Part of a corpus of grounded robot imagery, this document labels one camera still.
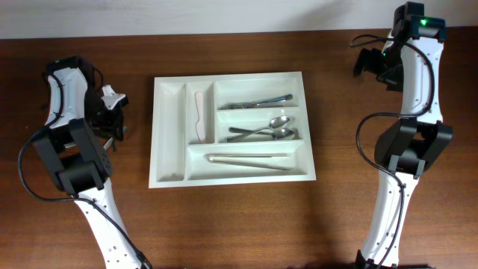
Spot pink plastic knife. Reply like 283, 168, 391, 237
194, 91, 206, 143

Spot steel fork underneath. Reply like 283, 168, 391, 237
239, 94, 294, 105

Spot steel tweezers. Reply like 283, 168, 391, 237
205, 153, 291, 170

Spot dark steel teaspoon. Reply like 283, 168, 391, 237
103, 126, 127, 151

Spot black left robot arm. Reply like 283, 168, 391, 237
29, 56, 152, 268

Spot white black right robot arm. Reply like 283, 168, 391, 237
350, 1, 453, 268

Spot white plastic cutlery tray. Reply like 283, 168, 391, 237
149, 72, 316, 188

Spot black right camera cable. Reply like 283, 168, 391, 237
349, 34, 436, 269

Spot black camera cable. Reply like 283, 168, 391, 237
17, 69, 153, 269
349, 34, 436, 269

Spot black left camera cable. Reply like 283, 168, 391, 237
17, 69, 153, 269

